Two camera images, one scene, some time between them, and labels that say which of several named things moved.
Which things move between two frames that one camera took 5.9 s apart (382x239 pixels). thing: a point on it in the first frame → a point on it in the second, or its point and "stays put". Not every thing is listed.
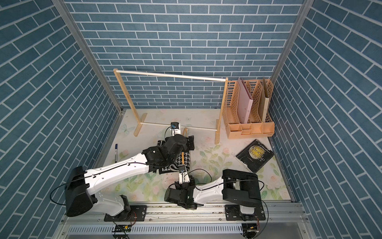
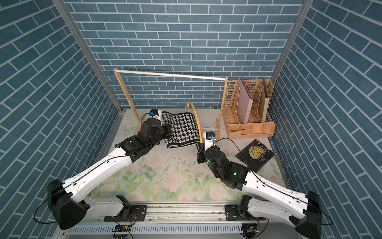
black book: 255,156 stays put
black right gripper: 192,182 → 202,154
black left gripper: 192,144 → 166,128
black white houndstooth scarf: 174,167 → 183,129
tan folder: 263,104 stays put
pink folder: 244,101 stays put
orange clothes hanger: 182,153 → 187,105
